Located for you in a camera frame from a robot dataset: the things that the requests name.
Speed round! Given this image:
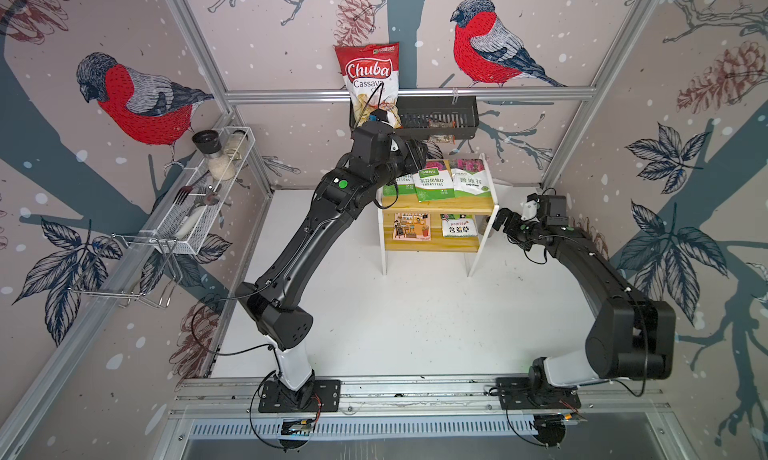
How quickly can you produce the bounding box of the green seed bag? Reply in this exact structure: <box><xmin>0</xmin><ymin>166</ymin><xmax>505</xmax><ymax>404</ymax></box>
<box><xmin>382</xmin><ymin>175</ymin><xmax>416</xmax><ymax>197</ymax></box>
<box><xmin>412</xmin><ymin>160</ymin><xmax>455</xmax><ymax>203</ymax></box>

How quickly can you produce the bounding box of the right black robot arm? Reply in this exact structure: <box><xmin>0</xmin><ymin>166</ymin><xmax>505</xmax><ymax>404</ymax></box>
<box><xmin>492</xmin><ymin>194</ymin><xmax>676</xmax><ymax>390</ymax></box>

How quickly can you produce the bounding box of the black wall basket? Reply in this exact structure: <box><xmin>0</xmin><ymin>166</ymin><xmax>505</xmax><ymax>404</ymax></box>
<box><xmin>349</xmin><ymin>96</ymin><xmax>480</xmax><ymax>142</ymax></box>

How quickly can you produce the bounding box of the fork in wire rack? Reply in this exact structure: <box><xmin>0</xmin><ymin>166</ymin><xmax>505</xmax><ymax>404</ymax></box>
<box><xmin>173</xmin><ymin>171</ymin><xmax>210</xmax><ymax>205</ymax></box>

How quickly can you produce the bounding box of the black lid grinder bottle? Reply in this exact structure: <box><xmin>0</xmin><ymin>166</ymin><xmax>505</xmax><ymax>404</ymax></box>
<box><xmin>192</xmin><ymin>130</ymin><xmax>236</xmax><ymax>181</ymax></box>

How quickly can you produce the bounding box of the white wire wall rack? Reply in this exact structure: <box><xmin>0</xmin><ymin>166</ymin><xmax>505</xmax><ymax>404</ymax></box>
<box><xmin>116</xmin><ymin>126</ymin><xmax>255</xmax><ymax>255</ymax></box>

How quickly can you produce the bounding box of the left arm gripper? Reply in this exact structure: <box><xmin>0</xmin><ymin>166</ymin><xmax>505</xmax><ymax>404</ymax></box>
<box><xmin>370</xmin><ymin>136</ymin><xmax>429</xmax><ymax>192</ymax></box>

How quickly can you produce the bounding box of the white seed packet lower shelf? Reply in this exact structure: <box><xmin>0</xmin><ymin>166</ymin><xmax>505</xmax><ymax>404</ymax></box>
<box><xmin>441</xmin><ymin>214</ymin><xmax>478</xmax><ymax>238</ymax></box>

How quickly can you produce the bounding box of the picture seed packet lower shelf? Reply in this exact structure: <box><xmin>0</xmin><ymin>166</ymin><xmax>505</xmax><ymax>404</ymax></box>
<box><xmin>392</xmin><ymin>213</ymin><xmax>431</xmax><ymax>242</ymax></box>

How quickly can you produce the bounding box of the red Chuba cassava chips bag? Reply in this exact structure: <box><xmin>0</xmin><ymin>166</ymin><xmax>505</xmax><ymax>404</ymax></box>
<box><xmin>334</xmin><ymin>43</ymin><xmax>402</xmax><ymax>129</ymax></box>

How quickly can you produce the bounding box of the wooden two-tier shelf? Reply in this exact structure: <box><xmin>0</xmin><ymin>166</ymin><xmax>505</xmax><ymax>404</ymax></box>
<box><xmin>377</xmin><ymin>154</ymin><xmax>500</xmax><ymax>277</ymax></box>

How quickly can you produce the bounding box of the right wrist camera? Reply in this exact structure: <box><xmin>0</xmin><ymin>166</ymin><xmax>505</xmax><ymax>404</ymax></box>
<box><xmin>521</xmin><ymin>200</ymin><xmax>539</xmax><ymax>222</ymax></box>

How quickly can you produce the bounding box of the white mimosa seed bag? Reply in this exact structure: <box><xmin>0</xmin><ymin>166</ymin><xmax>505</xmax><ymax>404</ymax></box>
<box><xmin>449</xmin><ymin>159</ymin><xmax>492</xmax><ymax>198</ymax></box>

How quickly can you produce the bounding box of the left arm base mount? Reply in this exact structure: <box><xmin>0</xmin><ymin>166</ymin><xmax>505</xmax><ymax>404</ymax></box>
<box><xmin>258</xmin><ymin>374</ymin><xmax>341</xmax><ymax>413</ymax></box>

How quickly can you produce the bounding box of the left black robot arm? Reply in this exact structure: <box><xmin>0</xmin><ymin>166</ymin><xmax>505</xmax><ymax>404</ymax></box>
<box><xmin>237</xmin><ymin>121</ymin><xmax>427</xmax><ymax>404</ymax></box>

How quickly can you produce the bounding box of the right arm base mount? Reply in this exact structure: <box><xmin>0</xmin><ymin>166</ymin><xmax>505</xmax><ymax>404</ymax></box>
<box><xmin>488</xmin><ymin>357</ymin><xmax>581</xmax><ymax>411</ymax></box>

